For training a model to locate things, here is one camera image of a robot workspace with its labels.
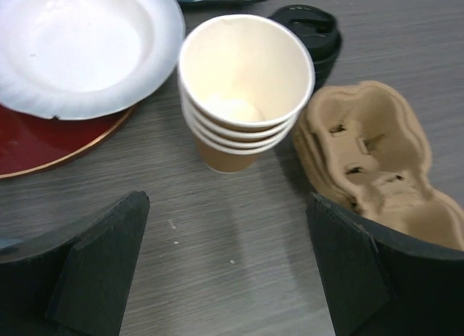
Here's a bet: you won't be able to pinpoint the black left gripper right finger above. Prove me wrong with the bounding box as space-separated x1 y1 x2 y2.
306 193 463 335

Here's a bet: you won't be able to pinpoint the brown paper cup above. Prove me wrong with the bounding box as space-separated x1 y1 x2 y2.
178 15 315 129

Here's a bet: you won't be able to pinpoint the white paper plate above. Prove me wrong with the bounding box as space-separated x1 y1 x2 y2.
1 0 185 120

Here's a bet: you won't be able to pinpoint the stack of black lids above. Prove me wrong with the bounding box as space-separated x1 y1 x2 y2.
269 4 343 91

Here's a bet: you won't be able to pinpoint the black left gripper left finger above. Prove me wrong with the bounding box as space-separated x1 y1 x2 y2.
1 192 150 335

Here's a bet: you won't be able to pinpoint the stacked brown paper cups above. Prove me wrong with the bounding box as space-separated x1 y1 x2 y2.
181 93 297 173

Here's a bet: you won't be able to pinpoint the brown pulp cup carrier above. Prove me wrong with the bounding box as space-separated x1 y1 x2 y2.
293 81 463 250

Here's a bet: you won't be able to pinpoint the red round tray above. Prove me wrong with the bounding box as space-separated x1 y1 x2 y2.
1 106 136 179

